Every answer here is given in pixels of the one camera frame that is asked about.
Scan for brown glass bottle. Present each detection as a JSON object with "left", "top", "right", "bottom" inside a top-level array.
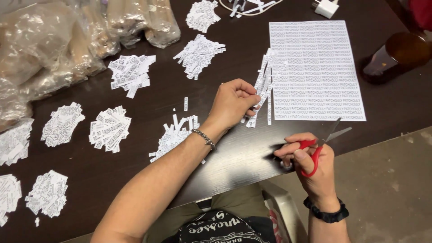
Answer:
[{"left": 359, "top": 32, "right": 432, "bottom": 85}]

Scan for bundle of printed paper strips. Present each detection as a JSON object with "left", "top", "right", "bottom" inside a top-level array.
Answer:
[{"left": 241, "top": 47, "right": 281, "bottom": 129}]

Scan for pile of cut paper labels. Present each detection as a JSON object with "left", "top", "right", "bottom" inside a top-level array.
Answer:
[
  {"left": 0, "top": 173, "right": 22, "bottom": 227},
  {"left": 40, "top": 102, "right": 86, "bottom": 148},
  {"left": 25, "top": 169, "right": 69, "bottom": 218},
  {"left": 0, "top": 118, "right": 35, "bottom": 167},
  {"left": 107, "top": 54, "right": 157, "bottom": 99},
  {"left": 173, "top": 34, "right": 227, "bottom": 81},
  {"left": 88, "top": 105, "right": 132, "bottom": 154},
  {"left": 149, "top": 109, "right": 207, "bottom": 165},
  {"left": 185, "top": 0, "right": 221, "bottom": 34}
]

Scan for person's left hand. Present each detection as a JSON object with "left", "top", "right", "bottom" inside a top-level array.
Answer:
[{"left": 205, "top": 79, "right": 262, "bottom": 133}]

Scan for silver chain bracelet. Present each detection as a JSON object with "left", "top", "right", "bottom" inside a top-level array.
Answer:
[{"left": 191, "top": 128, "right": 217, "bottom": 151}]

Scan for red-handled scissors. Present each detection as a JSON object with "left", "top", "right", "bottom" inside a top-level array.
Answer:
[{"left": 298, "top": 117, "right": 352, "bottom": 178}]

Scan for red object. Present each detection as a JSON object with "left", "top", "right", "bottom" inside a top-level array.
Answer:
[{"left": 408, "top": 0, "right": 432, "bottom": 32}]

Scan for printed white paper sheet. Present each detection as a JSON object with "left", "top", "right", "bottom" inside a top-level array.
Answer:
[{"left": 269, "top": 20, "right": 367, "bottom": 122}]

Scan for large clear bag of sticks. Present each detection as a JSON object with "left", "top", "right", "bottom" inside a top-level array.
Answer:
[{"left": 0, "top": 1, "right": 107, "bottom": 132}]

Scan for white cable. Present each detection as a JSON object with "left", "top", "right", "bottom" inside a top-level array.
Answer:
[{"left": 219, "top": 0, "right": 285, "bottom": 17}]

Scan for person's right hand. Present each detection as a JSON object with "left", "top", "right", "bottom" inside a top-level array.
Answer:
[{"left": 274, "top": 132, "right": 339, "bottom": 204}]

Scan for black scrunchie wristband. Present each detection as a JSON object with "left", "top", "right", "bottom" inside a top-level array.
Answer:
[{"left": 303, "top": 196, "right": 350, "bottom": 224}]

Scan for person's black printed shirt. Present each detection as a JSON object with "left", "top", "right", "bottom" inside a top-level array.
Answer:
[{"left": 177, "top": 210, "right": 278, "bottom": 243}]

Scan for loose white paper strips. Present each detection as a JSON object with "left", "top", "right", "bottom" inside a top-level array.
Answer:
[{"left": 229, "top": 0, "right": 277, "bottom": 18}]

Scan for white charger plug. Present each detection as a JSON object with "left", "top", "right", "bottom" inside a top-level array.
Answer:
[{"left": 312, "top": 0, "right": 340, "bottom": 19}]

